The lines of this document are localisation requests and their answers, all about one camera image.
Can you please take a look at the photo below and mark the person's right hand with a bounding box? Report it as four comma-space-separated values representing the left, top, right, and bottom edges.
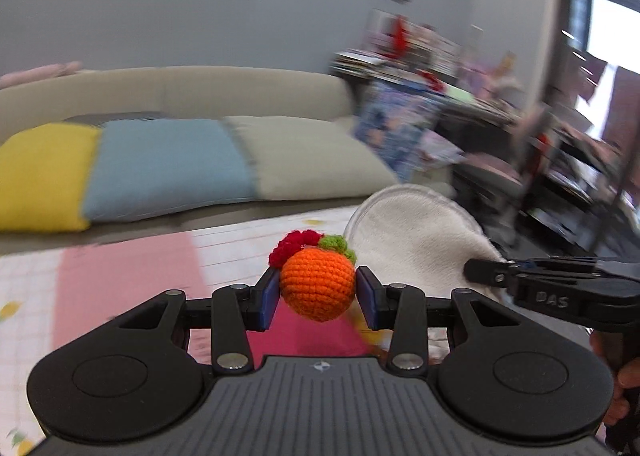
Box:
603, 358, 640, 426

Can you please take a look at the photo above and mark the blue patterned gift bag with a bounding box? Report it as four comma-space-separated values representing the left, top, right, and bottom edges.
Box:
352, 81, 445, 183

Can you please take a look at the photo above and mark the white checked lemon tablecloth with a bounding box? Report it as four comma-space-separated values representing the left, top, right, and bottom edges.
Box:
1, 207, 355, 455

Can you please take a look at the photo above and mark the white fluffy round pad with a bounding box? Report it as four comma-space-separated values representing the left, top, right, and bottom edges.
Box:
344, 184, 502, 301

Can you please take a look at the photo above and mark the yellow cushion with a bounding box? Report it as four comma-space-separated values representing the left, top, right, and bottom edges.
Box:
1, 123, 102, 234

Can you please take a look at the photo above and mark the magenta cardboard box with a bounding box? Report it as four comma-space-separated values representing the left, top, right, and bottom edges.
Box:
247, 301, 370, 367

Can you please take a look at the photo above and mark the light blue cushion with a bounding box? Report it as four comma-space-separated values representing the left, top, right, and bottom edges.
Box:
82, 119, 256, 223

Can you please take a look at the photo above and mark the cluttered grey desk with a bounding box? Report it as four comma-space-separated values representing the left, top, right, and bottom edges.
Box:
329, 48, 520, 127

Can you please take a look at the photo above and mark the pink paper mat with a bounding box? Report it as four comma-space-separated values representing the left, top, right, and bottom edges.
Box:
52, 233, 212, 349

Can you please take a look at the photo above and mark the beige sofa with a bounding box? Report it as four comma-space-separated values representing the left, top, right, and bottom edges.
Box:
1, 66, 356, 254

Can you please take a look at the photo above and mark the pink plush on sofa back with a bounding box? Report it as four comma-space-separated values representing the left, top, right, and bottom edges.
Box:
0, 61, 82, 90

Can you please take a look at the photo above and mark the pink desk chair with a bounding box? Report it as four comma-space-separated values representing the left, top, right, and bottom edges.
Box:
454, 104, 552, 233

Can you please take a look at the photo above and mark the orange crochet fruit toy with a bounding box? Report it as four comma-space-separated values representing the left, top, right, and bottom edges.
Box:
268, 229, 357, 323

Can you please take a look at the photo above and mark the grey beige cushion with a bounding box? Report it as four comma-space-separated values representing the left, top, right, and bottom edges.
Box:
224, 116, 398, 201

